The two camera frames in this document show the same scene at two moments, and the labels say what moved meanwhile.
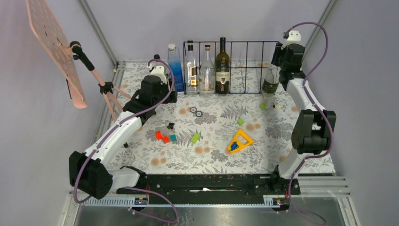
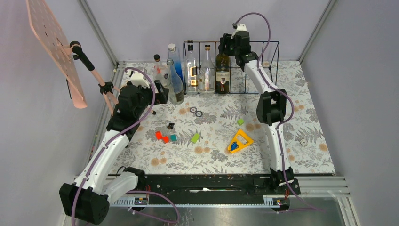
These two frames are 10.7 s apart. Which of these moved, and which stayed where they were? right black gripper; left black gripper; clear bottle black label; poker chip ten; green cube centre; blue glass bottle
Moved: clear bottle black label; right black gripper
Stayed: blue glass bottle; left black gripper; poker chip ten; green cube centre
